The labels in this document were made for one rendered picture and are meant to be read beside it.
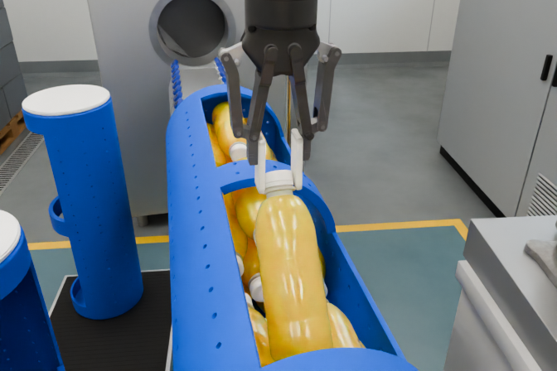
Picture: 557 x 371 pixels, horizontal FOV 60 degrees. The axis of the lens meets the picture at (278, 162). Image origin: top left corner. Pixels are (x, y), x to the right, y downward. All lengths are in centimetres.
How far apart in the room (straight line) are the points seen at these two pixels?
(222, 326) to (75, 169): 127
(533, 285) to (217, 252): 51
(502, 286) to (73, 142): 132
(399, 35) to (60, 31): 366
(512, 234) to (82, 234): 142
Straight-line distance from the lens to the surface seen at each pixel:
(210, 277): 61
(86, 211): 183
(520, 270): 91
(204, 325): 58
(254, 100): 54
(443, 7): 590
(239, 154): 98
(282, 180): 58
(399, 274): 253
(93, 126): 171
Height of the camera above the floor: 161
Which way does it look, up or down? 28 degrees down
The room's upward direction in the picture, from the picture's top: straight up
